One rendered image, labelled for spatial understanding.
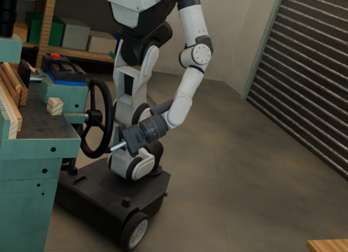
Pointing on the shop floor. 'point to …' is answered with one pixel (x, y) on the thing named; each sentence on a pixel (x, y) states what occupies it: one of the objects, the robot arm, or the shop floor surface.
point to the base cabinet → (26, 213)
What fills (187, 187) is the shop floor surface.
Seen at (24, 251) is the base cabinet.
